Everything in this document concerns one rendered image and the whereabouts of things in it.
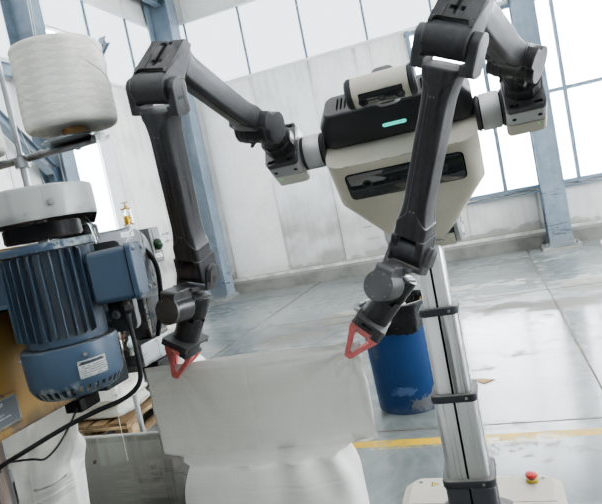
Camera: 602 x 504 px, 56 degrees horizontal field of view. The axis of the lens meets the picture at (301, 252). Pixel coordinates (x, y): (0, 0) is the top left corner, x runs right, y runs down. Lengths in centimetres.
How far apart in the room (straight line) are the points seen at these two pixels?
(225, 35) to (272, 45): 86
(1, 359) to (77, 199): 32
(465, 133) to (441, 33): 51
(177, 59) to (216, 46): 918
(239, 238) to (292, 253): 99
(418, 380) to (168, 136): 258
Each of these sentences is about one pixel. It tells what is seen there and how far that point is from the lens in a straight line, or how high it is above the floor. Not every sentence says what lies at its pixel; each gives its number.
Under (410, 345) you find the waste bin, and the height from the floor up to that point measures 41.
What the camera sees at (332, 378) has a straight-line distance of 119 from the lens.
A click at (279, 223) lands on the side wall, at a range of 969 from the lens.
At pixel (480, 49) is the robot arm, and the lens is 96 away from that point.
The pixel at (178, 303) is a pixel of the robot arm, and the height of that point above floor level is 117.
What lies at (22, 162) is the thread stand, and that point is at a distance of 122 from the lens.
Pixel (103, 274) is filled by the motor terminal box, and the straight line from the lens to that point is 95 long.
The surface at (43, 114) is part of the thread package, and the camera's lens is 110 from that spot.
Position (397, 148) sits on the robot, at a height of 140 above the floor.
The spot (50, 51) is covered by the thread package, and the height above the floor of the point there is 165.
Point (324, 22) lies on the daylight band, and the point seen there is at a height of 405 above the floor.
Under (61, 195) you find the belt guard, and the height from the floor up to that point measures 140.
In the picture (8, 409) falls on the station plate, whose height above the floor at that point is 107.
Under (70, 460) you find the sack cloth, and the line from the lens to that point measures 159.
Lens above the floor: 131
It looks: 5 degrees down
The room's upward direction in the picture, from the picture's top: 11 degrees counter-clockwise
